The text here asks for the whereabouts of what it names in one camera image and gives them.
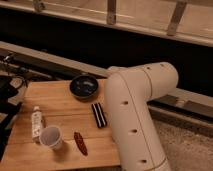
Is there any dark red chili pepper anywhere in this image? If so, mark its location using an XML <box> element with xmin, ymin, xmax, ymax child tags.
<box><xmin>74</xmin><ymin>132</ymin><xmax>88</xmax><ymax>156</ymax></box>

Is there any black equipment with cables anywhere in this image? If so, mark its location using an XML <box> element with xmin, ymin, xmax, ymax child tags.
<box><xmin>0</xmin><ymin>53</ymin><xmax>31</xmax><ymax>161</ymax></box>

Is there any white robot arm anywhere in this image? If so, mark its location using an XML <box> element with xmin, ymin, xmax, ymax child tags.
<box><xmin>104</xmin><ymin>62</ymin><xmax>178</xmax><ymax>171</ymax></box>

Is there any dark blue bowl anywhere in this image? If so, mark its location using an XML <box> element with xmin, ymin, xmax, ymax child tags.
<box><xmin>69</xmin><ymin>75</ymin><xmax>99</xmax><ymax>99</ymax></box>

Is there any white paper cup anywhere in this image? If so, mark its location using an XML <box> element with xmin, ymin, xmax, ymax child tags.
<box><xmin>39</xmin><ymin>126</ymin><xmax>62</xmax><ymax>150</ymax></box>

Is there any white tube bottle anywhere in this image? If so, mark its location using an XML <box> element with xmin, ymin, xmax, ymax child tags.
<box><xmin>31</xmin><ymin>106</ymin><xmax>43</xmax><ymax>142</ymax></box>

